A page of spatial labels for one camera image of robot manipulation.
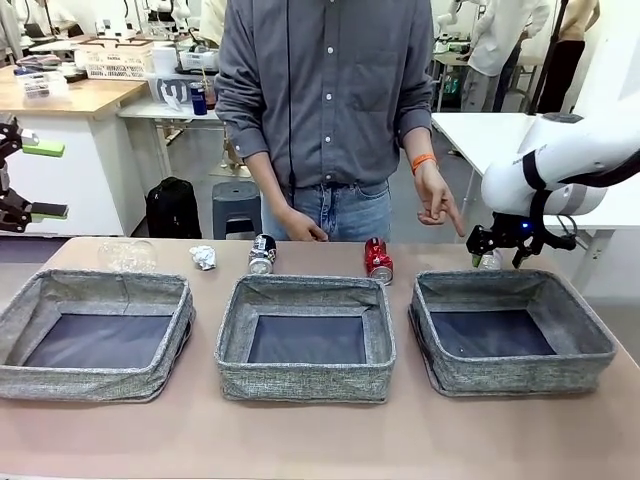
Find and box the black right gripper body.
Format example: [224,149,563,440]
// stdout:
[492,212,549,250]

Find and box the crushed clear plastic bottle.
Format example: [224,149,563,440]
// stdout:
[97,239,157,274]

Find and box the white paper ball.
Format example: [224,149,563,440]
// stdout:
[188,244,219,272]

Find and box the crushed black drink can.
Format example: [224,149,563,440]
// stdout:
[248,233,278,275]

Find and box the person's right forearm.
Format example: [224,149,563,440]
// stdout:
[244,152,290,214]

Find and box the person's left forearm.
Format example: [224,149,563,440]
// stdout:
[402,130,434,160]

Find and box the person's left hand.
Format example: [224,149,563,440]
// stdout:
[414,164,467,239]

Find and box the person's right hand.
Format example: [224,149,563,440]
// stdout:
[272,205,329,243]

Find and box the clear plastic storage box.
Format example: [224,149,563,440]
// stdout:
[13,67,69,100]

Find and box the orange wrist band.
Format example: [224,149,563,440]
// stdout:
[411,152,438,176]

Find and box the crushed red drink can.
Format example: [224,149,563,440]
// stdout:
[363,237,396,286]

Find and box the large white table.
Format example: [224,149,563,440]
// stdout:
[430,112,640,241]

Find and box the white slatted plastic crate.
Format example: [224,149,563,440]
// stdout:
[77,37,155,80]

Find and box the black backpack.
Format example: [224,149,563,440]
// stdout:
[144,176,203,240]

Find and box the grey fabric basket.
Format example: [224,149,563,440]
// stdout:
[0,268,196,404]
[214,273,397,405]
[407,269,618,398]

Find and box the narrow white table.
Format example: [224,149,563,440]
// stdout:
[117,97,226,176]

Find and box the white cylindrical container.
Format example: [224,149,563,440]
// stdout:
[152,43,176,76]

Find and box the background desk with green items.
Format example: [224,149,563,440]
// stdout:
[432,39,474,112]

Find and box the background person in black trousers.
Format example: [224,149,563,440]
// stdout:
[537,0,601,114]

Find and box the dark glass with straw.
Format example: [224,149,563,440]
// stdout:
[202,69,218,111]

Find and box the black tripod pole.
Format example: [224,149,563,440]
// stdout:
[529,0,571,115]

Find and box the grey plastic stool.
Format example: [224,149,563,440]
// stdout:
[211,180,264,240]

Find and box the background person in white shirt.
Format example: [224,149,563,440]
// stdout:
[469,0,551,114]

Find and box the person in grey shirt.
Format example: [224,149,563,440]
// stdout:
[213,0,436,243]

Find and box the background white robot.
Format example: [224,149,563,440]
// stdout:
[437,0,474,31]

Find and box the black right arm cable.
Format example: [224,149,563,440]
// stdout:
[529,149,640,251]

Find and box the thin black cord on shirt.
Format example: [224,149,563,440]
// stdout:
[285,0,297,207]

